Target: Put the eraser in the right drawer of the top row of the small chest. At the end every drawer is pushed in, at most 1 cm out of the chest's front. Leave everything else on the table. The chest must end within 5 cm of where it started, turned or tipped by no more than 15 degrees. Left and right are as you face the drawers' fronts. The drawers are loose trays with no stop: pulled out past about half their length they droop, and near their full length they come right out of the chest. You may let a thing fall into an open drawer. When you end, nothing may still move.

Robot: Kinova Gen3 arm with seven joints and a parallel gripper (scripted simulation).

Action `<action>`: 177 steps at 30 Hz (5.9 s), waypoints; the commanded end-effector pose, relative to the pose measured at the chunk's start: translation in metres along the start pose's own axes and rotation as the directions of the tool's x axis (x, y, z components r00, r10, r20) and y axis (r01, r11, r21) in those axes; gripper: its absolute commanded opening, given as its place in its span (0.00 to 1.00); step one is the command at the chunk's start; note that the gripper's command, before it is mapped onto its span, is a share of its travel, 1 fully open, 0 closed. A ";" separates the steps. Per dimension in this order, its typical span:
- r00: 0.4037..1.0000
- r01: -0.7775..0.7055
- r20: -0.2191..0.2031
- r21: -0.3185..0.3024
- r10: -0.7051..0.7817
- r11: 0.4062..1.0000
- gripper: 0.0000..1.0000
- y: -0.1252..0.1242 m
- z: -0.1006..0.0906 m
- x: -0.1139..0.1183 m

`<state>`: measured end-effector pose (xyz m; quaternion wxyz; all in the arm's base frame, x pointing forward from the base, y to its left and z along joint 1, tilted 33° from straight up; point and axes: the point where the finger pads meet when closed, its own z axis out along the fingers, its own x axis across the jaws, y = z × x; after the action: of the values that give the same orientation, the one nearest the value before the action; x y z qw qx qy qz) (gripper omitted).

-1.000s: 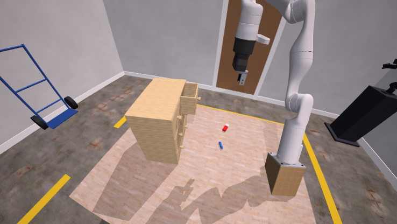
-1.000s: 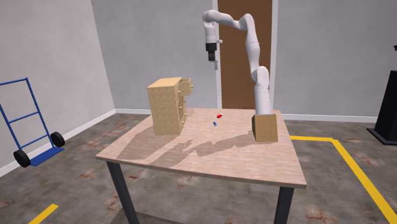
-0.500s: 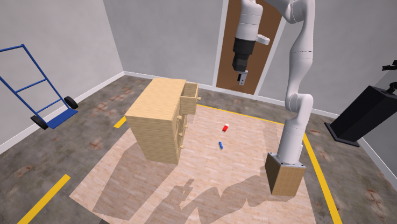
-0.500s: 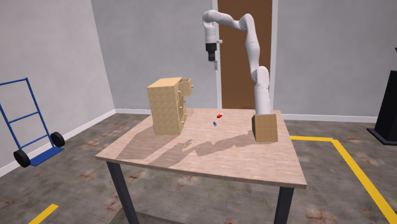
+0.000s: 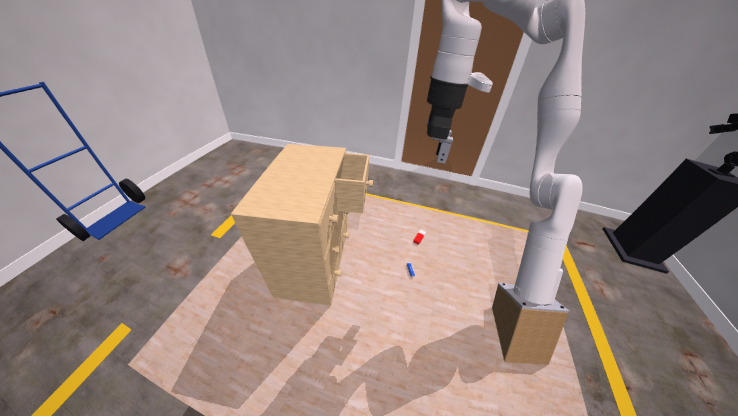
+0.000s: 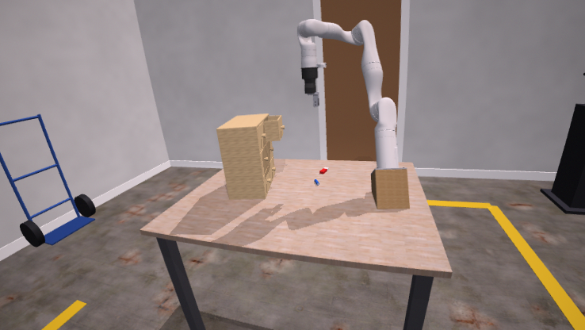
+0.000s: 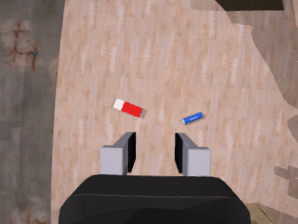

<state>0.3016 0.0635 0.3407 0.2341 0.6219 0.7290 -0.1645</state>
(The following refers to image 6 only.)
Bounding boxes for light wooden drawer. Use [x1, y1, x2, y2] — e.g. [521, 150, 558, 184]
[257, 122, 266, 150]
[269, 156, 276, 182]
[266, 141, 273, 161]
[264, 115, 285, 141]
[263, 167, 271, 195]
[260, 145, 269, 174]

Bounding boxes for small wooden chest of drawers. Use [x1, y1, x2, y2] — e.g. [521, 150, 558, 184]
[216, 113, 269, 200]

